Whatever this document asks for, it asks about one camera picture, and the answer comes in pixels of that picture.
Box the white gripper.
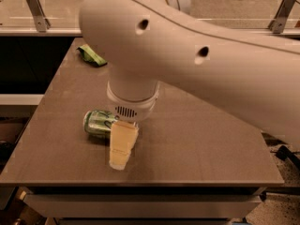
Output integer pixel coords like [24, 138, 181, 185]
[107, 81, 159, 171]

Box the green soda can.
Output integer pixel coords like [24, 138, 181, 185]
[83, 110, 118, 138]

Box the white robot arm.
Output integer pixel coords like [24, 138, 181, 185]
[79, 0, 300, 146]

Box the green snack bag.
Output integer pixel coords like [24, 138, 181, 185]
[77, 44, 107, 67]

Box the white drawer front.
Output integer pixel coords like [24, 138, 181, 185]
[24, 194, 261, 218]

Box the left metal glass bracket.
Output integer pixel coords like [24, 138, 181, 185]
[26, 0, 51, 33]

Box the metal glass bracket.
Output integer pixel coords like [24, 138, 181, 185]
[268, 0, 296, 34]
[26, 0, 51, 33]

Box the right metal glass bracket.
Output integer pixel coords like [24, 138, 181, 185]
[268, 0, 296, 34]

